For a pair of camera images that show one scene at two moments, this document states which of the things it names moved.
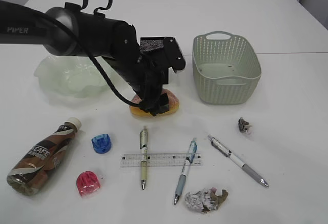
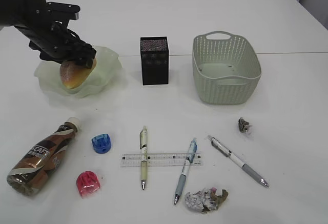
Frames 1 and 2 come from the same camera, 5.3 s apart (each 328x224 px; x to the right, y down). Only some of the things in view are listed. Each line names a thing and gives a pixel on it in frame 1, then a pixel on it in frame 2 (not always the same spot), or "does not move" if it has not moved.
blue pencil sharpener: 101,143 does not move
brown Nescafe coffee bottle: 33,167 does not move
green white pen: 143,147 does not move
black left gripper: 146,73 -> 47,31
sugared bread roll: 173,99 -> 73,73
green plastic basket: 226,68 does not move
